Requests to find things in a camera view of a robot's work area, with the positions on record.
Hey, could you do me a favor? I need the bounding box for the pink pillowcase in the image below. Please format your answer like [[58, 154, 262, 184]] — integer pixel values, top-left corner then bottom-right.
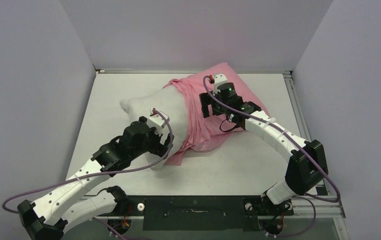
[[164, 62, 268, 166]]

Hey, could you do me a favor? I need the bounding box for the white pillow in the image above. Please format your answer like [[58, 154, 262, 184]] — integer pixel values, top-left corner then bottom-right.
[[119, 85, 188, 170]]

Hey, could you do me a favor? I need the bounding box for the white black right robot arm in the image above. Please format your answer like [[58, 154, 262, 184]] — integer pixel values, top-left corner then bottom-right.
[[199, 81, 329, 214]]

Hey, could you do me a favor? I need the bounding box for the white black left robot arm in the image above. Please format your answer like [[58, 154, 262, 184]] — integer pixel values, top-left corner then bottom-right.
[[17, 111, 174, 240]]

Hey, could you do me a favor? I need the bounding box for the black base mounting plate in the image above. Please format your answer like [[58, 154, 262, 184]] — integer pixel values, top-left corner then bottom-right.
[[94, 195, 295, 232]]

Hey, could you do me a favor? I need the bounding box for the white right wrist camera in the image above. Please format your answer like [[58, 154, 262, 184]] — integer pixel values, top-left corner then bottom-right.
[[209, 73, 228, 95]]

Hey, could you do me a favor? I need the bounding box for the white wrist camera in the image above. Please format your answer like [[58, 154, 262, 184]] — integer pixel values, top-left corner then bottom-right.
[[209, 73, 228, 95], [146, 111, 170, 130]]

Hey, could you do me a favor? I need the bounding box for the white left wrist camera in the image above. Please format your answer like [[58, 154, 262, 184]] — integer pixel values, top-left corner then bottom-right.
[[146, 111, 170, 130]]

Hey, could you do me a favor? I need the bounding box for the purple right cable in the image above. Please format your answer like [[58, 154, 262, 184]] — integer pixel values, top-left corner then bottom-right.
[[202, 74, 342, 239]]

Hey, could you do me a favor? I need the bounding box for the purple cable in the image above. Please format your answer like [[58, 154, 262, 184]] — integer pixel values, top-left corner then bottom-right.
[[1, 108, 175, 240], [202, 74, 342, 239]]

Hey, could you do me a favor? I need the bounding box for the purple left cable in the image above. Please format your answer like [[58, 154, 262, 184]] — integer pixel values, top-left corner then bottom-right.
[[1, 108, 175, 240]]

